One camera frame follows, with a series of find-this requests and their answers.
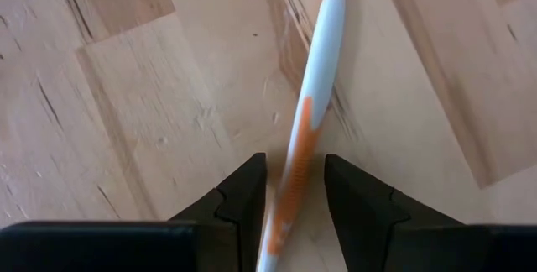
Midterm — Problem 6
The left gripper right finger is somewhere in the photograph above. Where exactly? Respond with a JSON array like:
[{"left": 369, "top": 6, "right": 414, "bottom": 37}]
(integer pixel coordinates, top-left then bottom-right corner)
[{"left": 324, "top": 154, "right": 537, "bottom": 272}]

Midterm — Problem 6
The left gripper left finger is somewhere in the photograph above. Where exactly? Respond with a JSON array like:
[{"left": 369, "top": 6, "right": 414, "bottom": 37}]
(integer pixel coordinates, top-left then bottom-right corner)
[{"left": 0, "top": 152, "right": 269, "bottom": 272}]

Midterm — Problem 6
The orange and white toothbrush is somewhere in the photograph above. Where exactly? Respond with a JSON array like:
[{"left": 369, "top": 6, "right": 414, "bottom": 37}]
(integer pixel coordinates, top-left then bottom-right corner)
[{"left": 254, "top": 0, "right": 348, "bottom": 272}]

